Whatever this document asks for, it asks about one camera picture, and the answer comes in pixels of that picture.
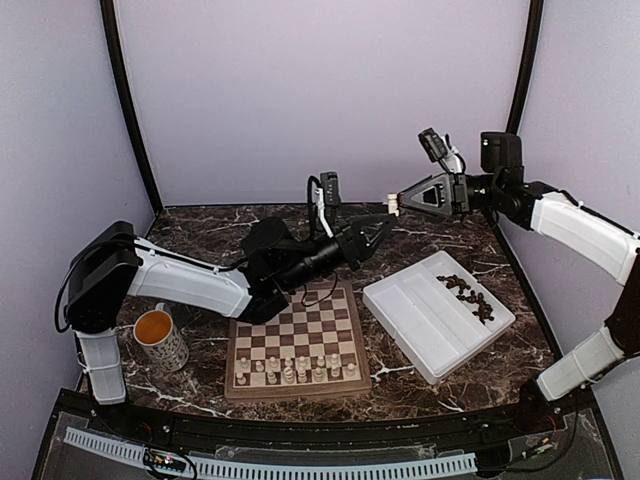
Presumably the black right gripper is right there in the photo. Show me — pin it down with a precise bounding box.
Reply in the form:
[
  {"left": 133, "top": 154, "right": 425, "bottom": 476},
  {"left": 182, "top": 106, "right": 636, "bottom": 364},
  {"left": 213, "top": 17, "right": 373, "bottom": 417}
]
[{"left": 395, "top": 171, "right": 502, "bottom": 216}]

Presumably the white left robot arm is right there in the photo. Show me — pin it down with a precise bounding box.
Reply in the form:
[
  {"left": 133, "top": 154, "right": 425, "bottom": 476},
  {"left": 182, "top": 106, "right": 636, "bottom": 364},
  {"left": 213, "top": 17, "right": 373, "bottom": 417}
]
[{"left": 54, "top": 214, "right": 397, "bottom": 436}]

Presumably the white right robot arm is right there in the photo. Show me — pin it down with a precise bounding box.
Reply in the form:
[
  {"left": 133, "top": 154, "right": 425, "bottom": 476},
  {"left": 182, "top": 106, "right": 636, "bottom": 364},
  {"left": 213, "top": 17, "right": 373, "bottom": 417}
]
[{"left": 397, "top": 128, "right": 639, "bottom": 434}]

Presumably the wooden chess board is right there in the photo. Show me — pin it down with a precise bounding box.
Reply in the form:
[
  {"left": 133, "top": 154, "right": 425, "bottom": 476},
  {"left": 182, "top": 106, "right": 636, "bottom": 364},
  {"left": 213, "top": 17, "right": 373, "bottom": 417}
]
[{"left": 225, "top": 281, "right": 372, "bottom": 402}]

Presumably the pile of dark chess pieces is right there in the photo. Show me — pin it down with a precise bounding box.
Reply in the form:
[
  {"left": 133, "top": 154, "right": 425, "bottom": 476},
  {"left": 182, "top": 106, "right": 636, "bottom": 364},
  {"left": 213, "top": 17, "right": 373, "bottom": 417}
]
[{"left": 436, "top": 274, "right": 495, "bottom": 325}]

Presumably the white divided plastic tray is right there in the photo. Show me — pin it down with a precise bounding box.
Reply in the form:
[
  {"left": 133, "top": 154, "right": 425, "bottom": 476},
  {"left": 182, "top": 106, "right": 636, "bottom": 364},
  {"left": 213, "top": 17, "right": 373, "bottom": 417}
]
[{"left": 363, "top": 251, "right": 515, "bottom": 385}]

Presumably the patterned mug with orange liquid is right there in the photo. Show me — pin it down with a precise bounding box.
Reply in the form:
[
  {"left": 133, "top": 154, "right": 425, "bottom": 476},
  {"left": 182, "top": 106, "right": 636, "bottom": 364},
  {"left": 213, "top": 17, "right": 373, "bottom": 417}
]
[{"left": 133, "top": 302, "right": 189, "bottom": 373}]

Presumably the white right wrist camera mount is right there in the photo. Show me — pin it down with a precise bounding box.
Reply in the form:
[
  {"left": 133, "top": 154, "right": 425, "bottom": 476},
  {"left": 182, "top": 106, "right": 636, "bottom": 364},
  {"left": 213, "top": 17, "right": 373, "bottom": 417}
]
[{"left": 418, "top": 128, "right": 466, "bottom": 174}]

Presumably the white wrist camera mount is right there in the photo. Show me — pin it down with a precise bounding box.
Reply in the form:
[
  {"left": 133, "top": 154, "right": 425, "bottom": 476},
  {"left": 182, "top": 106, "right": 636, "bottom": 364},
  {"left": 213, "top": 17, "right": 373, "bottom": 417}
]
[
  {"left": 306, "top": 171, "right": 341, "bottom": 241},
  {"left": 418, "top": 128, "right": 466, "bottom": 174}
]

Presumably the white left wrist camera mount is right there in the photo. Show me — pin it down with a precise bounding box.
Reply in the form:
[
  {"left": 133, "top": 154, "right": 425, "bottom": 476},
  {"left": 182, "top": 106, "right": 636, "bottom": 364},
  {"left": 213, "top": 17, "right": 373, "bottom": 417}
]
[{"left": 306, "top": 171, "right": 341, "bottom": 241}]

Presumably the black enclosure frame post right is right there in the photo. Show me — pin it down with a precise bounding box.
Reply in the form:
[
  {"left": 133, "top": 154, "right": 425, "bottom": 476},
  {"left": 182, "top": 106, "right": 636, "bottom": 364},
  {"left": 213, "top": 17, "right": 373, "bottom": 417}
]
[{"left": 505, "top": 0, "right": 544, "bottom": 135}]

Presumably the black enclosure frame post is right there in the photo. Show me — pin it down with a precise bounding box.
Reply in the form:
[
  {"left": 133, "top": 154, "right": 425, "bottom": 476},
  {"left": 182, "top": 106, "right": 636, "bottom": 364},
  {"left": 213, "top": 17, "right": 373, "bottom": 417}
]
[
  {"left": 505, "top": 0, "right": 544, "bottom": 135},
  {"left": 99, "top": 0, "right": 164, "bottom": 216}
]

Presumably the white slotted cable duct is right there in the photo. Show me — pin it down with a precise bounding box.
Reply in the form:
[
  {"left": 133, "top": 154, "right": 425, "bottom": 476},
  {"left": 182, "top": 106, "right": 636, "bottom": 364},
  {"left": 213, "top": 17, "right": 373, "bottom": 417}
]
[{"left": 63, "top": 427, "right": 477, "bottom": 479}]

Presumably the black front rail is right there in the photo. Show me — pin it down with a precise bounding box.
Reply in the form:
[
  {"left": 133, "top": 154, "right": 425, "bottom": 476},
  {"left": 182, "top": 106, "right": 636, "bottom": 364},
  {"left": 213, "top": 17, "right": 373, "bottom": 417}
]
[{"left": 54, "top": 389, "right": 575, "bottom": 452}]

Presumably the black enclosure frame post left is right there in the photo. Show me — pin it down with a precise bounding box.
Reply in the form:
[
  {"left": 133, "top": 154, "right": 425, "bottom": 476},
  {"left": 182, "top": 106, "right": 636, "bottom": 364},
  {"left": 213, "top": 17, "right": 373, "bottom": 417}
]
[{"left": 99, "top": 0, "right": 164, "bottom": 216}]

